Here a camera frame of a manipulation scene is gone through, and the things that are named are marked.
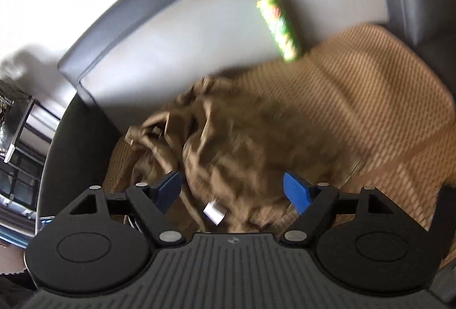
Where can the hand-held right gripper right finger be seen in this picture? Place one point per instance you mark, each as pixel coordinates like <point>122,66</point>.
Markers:
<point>295,191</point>

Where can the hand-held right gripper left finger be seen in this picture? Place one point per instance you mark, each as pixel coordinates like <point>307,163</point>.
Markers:
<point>170,188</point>

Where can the brown cargo pants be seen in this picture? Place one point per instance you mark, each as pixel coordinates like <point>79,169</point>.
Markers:
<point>231,145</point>

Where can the brown woven seat mat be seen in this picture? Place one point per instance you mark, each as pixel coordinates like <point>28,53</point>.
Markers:
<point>374,109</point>

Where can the grey and black sofa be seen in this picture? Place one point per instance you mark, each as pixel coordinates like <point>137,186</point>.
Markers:
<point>196,31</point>

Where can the black metal rack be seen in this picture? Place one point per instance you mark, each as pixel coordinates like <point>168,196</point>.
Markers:
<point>21,131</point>

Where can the green chip can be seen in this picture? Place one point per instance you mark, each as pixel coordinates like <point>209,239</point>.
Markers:
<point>279,27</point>

